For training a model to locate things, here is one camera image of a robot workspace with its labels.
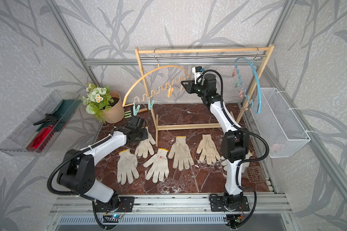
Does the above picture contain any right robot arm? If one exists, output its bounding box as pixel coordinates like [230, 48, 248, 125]
[181, 66, 270, 207]

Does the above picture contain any floor drain grate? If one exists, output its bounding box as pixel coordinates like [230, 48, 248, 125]
[244, 166, 266, 183]

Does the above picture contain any white wire basket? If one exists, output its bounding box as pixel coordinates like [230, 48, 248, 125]
[251, 88, 310, 158]

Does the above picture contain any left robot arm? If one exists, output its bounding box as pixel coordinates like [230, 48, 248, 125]
[47, 116, 148, 208]

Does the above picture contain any green garden fork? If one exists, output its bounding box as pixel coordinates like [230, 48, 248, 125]
[124, 108, 148, 118]

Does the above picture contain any orange clothespin clip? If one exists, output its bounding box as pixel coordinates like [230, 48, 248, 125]
[167, 86, 174, 98]

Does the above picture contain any green trowel scoop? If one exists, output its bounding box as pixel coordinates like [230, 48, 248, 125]
[33, 100, 81, 132]

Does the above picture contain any orange clip hanger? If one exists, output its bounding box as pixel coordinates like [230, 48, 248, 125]
[122, 48, 190, 116]

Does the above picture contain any red spray bottle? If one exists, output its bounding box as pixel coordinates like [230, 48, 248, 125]
[26, 114, 58, 153]

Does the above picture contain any wooden clothes rack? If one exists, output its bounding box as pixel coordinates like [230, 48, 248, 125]
[123, 44, 275, 142]

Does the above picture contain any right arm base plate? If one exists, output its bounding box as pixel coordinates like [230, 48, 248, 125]
[209, 192, 250, 212]

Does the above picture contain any blue clip hanger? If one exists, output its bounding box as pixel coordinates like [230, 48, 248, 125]
[232, 57, 262, 114]

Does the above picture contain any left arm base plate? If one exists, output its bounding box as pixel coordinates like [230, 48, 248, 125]
[95, 196, 135, 213]

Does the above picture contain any white glove red spot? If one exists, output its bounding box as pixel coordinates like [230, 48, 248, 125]
[143, 148, 169, 183]

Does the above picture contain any clear plastic wall bin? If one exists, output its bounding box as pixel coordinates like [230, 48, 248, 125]
[0, 90, 81, 157]

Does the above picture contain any potted white flower plant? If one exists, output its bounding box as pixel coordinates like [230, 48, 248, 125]
[82, 83, 125, 124]

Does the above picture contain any teal clothespin clip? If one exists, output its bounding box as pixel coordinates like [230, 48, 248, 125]
[132, 103, 141, 116]

